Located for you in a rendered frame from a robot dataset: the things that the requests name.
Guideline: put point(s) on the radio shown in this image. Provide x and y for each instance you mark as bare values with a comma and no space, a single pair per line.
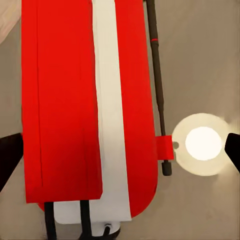
89,145

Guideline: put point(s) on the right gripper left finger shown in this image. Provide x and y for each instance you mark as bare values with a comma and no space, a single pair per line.
11,152

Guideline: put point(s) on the coffee table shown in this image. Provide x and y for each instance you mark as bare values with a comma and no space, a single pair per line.
199,54

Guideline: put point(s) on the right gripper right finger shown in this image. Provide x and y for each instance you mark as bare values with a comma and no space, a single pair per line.
232,148

